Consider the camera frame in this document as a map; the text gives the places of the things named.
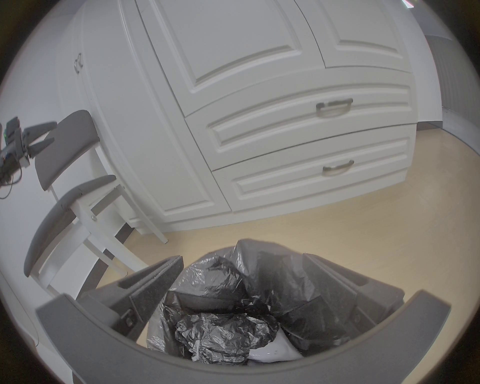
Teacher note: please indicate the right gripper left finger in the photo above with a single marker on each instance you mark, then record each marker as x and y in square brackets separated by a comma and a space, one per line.
[150, 285]

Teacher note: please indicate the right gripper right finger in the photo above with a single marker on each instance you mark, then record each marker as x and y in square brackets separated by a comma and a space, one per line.
[369, 298]

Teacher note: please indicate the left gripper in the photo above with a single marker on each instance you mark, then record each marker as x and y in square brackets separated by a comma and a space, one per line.
[15, 155]

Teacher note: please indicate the black plastic bag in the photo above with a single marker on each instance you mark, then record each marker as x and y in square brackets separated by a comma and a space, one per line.
[262, 277]

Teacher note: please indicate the white trash bin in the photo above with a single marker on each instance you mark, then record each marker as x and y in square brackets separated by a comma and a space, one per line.
[278, 347]

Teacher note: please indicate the white chair with grey cushions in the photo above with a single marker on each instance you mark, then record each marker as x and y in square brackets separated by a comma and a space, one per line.
[64, 150]

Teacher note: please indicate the white wardrobe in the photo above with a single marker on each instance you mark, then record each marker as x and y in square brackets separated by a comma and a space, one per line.
[262, 41]

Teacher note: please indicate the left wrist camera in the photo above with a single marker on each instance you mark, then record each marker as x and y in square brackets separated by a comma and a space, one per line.
[12, 129]

